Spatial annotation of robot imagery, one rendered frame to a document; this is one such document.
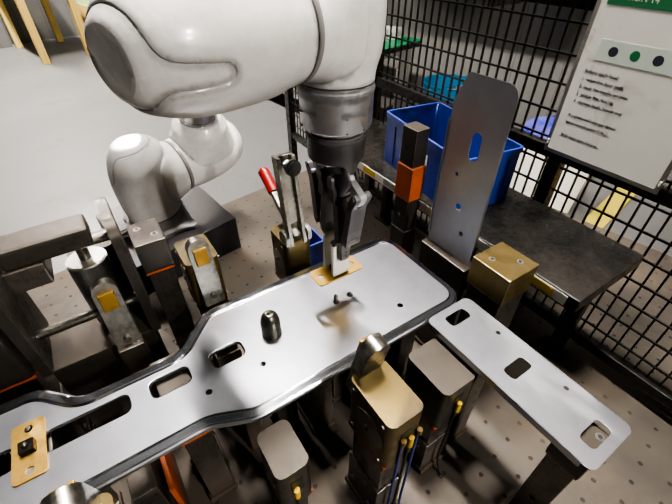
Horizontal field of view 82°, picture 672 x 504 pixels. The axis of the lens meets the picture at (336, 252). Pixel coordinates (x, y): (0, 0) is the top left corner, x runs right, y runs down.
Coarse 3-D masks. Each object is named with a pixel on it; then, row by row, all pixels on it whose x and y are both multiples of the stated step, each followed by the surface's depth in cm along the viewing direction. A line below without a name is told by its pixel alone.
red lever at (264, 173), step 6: (264, 168) 76; (264, 174) 76; (270, 174) 76; (264, 180) 76; (270, 180) 76; (270, 186) 75; (270, 192) 75; (276, 192) 75; (276, 198) 75; (276, 204) 75; (294, 222) 74; (294, 228) 74; (294, 234) 73; (300, 234) 74
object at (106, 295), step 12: (96, 288) 58; (108, 288) 58; (96, 300) 58; (108, 300) 58; (120, 300) 60; (108, 312) 60; (120, 312) 61; (108, 324) 60; (120, 324) 61; (132, 324) 62; (120, 336) 62; (132, 336) 63
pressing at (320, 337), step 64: (384, 256) 79; (256, 320) 66; (320, 320) 66; (384, 320) 66; (128, 384) 56; (192, 384) 57; (256, 384) 57; (320, 384) 58; (0, 448) 50; (64, 448) 50; (128, 448) 50
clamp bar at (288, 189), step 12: (276, 156) 66; (288, 156) 67; (276, 168) 66; (288, 168) 63; (300, 168) 65; (276, 180) 68; (288, 180) 68; (288, 192) 70; (288, 204) 71; (300, 204) 71; (288, 216) 70; (300, 216) 72; (288, 228) 72; (300, 228) 74
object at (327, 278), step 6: (330, 264) 64; (354, 264) 65; (360, 264) 65; (318, 270) 64; (324, 270) 64; (330, 270) 64; (348, 270) 64; (354, 270) 64; (312, 276) 63; (324, 276) 63; (330, 276) 63; (336, 276) 63; (342, 276) 63; (318, 282) 62; (324, 282) 62; (330, 282) 62
